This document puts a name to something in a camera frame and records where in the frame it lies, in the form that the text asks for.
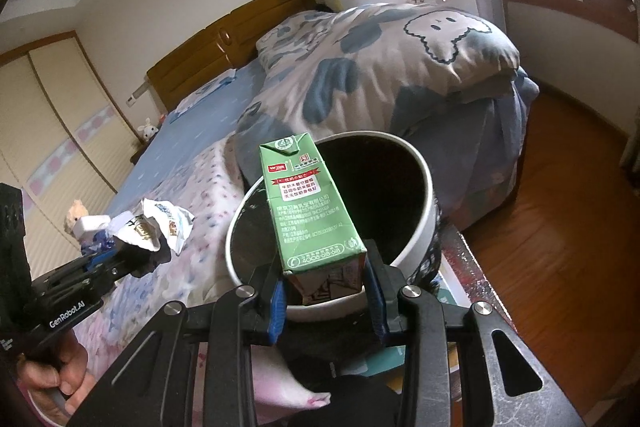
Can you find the person's dark trouser leg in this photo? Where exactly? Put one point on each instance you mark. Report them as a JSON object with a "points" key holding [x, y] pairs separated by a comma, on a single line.
{"points": [[350, 402]]}

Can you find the grey-blue bed cover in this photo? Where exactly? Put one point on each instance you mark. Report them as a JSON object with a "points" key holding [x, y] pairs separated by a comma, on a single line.
{"points": [[495, 147]]}

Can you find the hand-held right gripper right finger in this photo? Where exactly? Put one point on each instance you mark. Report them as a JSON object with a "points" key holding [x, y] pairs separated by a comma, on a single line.
{"points": [[376, 304]]}

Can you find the green milk carton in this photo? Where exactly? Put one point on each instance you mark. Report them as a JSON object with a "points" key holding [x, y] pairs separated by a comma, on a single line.
{"points": [[310, 207]]}

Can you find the white round waste bin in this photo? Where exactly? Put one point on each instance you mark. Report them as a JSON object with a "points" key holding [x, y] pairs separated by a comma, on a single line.
{"points": [[422, 217]]}

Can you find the blue and white pillow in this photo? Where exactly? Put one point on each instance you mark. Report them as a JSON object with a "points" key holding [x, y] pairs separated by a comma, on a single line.
{"points": [[205, 92]]}

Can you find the beige teddy bear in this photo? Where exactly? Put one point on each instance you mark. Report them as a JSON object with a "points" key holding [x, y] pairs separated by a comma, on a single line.
{"points": [[75, 214]]}

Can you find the person's left hand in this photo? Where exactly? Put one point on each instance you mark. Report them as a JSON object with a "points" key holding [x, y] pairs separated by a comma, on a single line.
{"points": [[65, 372]]}

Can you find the wooden bed headboard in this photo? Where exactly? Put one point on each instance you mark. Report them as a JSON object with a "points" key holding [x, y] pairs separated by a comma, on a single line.
{"points": [[210, 42]]}

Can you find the white bunny toy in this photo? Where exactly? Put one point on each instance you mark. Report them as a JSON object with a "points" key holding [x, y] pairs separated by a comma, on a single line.
{"points": [[148, 130]]}

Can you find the blue bed sheet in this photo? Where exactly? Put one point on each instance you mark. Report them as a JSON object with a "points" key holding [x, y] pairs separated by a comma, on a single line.
{"points": [[200, 137]]}

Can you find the white cloth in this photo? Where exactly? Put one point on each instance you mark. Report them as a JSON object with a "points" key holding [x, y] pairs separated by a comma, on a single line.
{"points": [[92, 226]]}

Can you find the floral blanket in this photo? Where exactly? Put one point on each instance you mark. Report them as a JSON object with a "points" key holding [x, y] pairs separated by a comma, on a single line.
{"points": [[200, 227]]}

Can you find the cartoon print duvet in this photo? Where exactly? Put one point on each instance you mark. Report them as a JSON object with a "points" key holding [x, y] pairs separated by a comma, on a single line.
{"points": [[375, 72]]}

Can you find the cream sliding wardrobe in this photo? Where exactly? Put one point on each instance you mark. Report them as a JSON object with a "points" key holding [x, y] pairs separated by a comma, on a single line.
{"points": [[60, 122]]}

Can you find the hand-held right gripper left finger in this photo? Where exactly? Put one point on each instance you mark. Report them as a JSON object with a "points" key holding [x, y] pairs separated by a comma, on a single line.
{"points": [[272, 309]]}

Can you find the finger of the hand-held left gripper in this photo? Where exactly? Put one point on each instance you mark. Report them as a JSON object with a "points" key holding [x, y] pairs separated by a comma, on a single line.
{"points": [[102, 257], [125, 269]]}

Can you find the snack wrapper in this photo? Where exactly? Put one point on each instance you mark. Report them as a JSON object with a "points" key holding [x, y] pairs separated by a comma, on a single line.
{"points": [[160, 219]]}

